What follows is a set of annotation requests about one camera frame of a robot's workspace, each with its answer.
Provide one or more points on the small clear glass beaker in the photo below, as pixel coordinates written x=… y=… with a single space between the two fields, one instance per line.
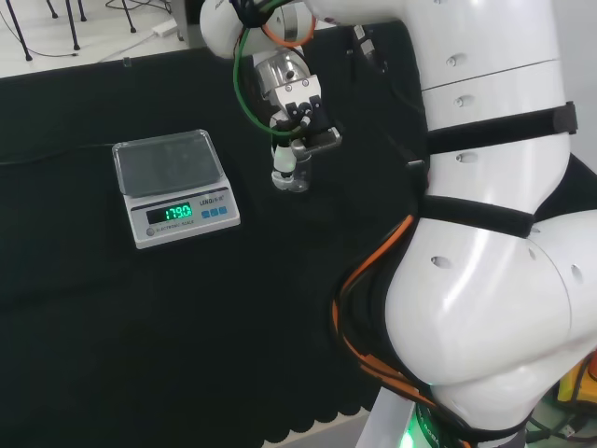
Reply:
x=302 y=177

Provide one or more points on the yellow stop button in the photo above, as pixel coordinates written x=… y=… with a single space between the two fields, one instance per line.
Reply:
x=571 y=382

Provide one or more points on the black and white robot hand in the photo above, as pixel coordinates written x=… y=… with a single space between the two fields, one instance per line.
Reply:
x=298 y=100

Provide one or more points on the white power strip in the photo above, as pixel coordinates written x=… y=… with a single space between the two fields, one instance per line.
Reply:
x=164 y=28

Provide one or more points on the white electronic balance steel pan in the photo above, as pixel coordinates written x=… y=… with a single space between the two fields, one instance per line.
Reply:
x=186 y=214

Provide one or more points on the black bench cloth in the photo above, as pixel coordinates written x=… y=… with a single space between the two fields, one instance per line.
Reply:
x=140 y=326

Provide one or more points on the grey base plate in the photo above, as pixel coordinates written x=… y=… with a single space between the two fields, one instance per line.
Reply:
x=387 y=420

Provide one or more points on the black tripod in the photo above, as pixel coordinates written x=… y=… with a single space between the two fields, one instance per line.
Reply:
x=21 y=32
x=73 y=28

